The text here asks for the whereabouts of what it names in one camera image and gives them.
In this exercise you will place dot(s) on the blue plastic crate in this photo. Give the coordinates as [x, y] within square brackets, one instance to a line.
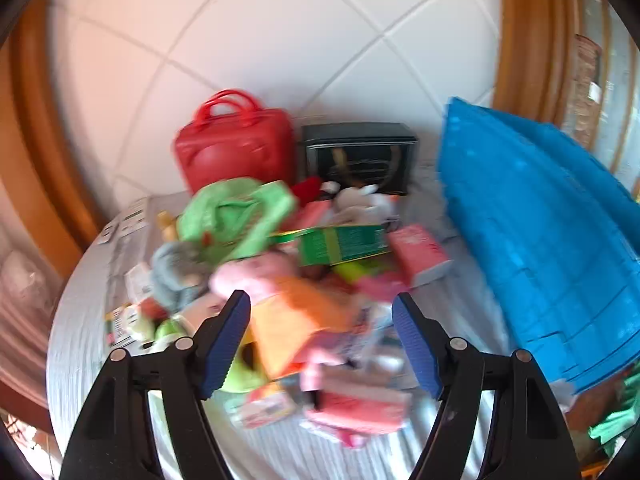
[540, 240]

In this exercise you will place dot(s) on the red handbag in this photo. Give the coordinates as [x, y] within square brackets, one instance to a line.
[235, 150]

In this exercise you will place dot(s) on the pink and orange plush toy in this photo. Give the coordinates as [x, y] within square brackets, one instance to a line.
[290, 320]

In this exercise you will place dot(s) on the pink tissue packet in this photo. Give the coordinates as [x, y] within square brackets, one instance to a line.
[355, 405]
[415, 252]

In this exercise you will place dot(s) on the green cardboard box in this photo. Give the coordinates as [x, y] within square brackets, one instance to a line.
[340, 245]

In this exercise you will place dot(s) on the light blue striped tablecloth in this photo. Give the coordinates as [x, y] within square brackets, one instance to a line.
[90, 320]

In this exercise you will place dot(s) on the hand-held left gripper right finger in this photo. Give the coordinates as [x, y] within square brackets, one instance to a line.
[415, 345]

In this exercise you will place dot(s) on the translucent plastic sheet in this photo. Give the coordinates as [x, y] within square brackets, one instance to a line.
[25, 310]

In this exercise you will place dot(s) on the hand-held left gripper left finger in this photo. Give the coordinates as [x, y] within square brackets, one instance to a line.
[227, 345]

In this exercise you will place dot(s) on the white printed paper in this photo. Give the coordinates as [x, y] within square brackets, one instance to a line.
[127, 220]

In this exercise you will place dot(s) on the green frog plush toy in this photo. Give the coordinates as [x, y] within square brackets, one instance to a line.
[245, 375]

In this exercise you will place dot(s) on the wooden frame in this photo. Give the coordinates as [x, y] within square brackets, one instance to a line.
[35, 160]
[535, 35]

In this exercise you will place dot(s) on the pink white small box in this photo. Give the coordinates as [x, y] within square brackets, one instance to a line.
[140, 280]

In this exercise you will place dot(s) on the grey plush toy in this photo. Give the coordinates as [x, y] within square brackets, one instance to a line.
[172, 275]

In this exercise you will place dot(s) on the pink yellow packet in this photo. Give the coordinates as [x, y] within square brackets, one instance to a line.
[355, 271]

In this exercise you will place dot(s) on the colourful card pack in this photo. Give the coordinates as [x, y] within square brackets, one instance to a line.
[120, 327]

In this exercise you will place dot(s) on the black gift box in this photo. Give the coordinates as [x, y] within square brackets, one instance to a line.
[360, 155]

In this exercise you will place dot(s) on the dark green fabric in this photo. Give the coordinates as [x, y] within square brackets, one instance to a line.
[612, 425]

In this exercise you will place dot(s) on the light green cloth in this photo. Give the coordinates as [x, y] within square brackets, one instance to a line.
[225, 215]

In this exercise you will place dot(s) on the white plush toy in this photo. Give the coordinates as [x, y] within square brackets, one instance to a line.
[360, 202]

